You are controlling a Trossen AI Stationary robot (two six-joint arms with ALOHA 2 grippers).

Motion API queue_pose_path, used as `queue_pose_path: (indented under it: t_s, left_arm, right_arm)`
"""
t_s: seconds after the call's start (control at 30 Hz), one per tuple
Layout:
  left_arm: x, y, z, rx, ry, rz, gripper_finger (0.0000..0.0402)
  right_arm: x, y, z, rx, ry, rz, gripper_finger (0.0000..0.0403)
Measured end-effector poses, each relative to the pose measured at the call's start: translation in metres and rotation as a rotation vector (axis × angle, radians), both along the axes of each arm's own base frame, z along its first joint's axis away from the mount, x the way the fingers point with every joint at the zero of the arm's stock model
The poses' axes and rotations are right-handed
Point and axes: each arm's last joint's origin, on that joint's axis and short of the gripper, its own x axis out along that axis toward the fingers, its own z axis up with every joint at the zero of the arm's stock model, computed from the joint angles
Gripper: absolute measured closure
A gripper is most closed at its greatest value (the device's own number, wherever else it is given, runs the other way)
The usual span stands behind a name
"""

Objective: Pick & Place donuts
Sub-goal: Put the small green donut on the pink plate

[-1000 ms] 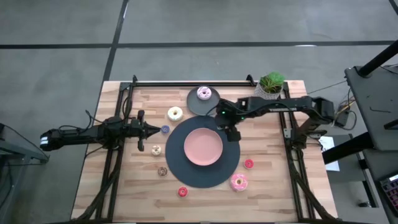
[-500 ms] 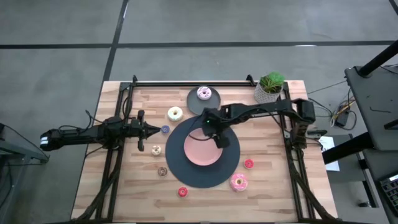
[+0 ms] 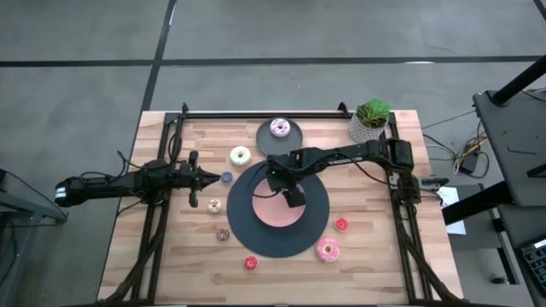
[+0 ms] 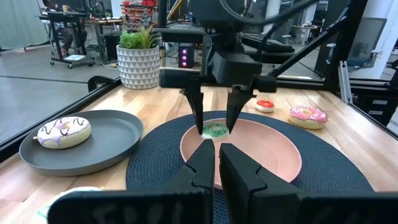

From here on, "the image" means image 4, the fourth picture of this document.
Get shelf with red bins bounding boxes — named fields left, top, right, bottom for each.
left=121, top=0, right=158, bottom=30

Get dark grey plate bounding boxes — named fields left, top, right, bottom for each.
left=19, top=109, right=144, bottom=177

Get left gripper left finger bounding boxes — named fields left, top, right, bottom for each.
left=48, top=139, right=215, bottom=224

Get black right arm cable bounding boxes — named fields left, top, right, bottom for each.
left=219, top=0, right=313, bottom=27

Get black rolling desk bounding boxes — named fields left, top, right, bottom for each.
left=39, top=11, right=96, bottom=70

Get person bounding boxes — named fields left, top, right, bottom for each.
left=42, top=0, right=88, bottom=57

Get grey office chair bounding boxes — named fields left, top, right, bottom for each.
left=345, top=17, right=388, bottom=74

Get black box white labels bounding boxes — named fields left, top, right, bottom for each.
left=353, top=91, right=398, bottom=127

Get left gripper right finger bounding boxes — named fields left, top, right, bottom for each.
left=219, top=142, right=398, bottom=224

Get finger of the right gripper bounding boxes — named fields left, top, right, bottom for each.
left=180, top=75, right=205, bottom=135
left=226, top=84, right=256, bottom=134

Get potted plant patterned white pot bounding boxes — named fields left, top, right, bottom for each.
left=116, top=24, right=161, bottom=90

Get small green donut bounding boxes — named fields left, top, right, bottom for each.
left=200, top=122, right=230, bottom=140

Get large lilac donut chocolate drizzle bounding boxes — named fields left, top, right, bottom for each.
left=33, top=116, right=93, bottom=150

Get large pink donut white drizzle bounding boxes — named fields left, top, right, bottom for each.
left=288, top=105, right=328, bottom=130

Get dark round woven placemat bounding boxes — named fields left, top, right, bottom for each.
left=126, top=111, right=375, bottom=224

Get small red iced donut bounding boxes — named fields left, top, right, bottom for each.
left=255, top=99, right=275, bottom=113

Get black computer tower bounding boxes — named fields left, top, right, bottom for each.
left=178, top=43, right=195, bottom=69

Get pale green curtain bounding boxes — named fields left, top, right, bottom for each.
left=0, top=0, right=49, bottom=50

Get pink plate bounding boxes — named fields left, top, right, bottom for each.
left=180, top=118, right=302, bottom=190

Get silver metal bracket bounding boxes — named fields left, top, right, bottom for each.
left=338, top=60, right=354, bottom=105

